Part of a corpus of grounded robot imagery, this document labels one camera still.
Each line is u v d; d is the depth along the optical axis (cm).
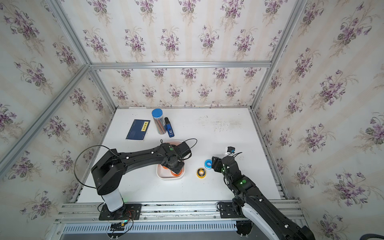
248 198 54
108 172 45
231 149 73
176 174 81
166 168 76
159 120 93
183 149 69
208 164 90
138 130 105
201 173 86
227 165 61
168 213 74
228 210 73
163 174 86
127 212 72
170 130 101
